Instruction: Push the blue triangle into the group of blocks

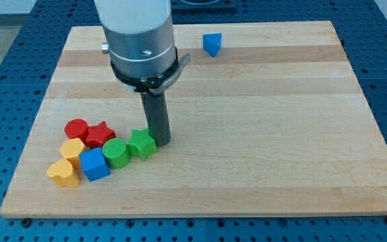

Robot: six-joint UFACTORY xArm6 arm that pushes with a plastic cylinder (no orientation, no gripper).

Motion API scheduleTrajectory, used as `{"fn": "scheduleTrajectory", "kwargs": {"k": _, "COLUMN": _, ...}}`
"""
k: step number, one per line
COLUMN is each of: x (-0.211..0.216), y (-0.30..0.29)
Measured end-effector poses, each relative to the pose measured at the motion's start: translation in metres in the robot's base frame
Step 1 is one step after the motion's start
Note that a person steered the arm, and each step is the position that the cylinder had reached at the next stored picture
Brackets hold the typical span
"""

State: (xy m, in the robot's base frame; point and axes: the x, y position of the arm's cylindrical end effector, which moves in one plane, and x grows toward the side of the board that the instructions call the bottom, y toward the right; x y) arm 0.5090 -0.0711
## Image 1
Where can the black clamp ring mount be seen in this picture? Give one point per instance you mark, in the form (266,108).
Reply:
(147,71)

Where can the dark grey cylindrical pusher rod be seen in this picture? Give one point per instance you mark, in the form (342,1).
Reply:
(155,109)

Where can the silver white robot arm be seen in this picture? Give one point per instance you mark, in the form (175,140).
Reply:
(129,25)

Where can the blue triangle block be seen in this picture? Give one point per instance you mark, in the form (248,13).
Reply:
(212,43)

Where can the green star block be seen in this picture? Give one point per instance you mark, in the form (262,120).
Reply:
(141,144)

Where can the green cylinder block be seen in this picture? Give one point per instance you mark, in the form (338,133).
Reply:
(116,153)

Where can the red star block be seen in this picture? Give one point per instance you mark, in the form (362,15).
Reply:
(98,135)

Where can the red cylinder block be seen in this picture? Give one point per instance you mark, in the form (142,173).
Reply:
(76,128)

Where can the blue cube block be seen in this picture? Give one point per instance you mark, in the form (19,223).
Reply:
(93,164)

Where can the yellow pentagon block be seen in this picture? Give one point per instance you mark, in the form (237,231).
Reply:
(71,149)

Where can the wooden board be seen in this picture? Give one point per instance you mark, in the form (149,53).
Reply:
(276,125)

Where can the yellow heart block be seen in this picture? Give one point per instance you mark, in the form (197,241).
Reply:
(63,174)

